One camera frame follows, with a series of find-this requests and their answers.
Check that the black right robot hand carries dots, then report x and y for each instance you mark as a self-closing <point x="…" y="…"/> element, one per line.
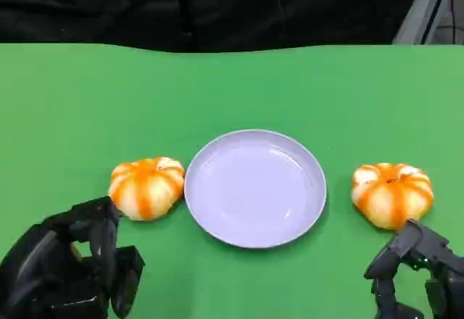
<point x="446" y="272"/>

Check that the green table cloth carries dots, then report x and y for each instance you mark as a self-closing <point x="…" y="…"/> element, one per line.
<point x="232" y="94"/>

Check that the orange and white bread roll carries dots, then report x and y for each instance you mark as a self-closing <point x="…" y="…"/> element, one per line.
<point x="391" y="194"/>
<point x="145" y="188"/>

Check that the grey metal frame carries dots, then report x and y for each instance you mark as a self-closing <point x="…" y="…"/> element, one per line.
<point x="427" y="11"/>

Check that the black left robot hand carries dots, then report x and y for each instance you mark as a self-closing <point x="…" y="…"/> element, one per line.
<point x="43" y="272"/>

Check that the black backdrop curtain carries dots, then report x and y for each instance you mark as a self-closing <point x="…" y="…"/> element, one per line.
<point x="181" y="7"/>

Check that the lilac plate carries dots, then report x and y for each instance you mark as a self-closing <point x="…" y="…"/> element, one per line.
<point x="253" y="188"/>

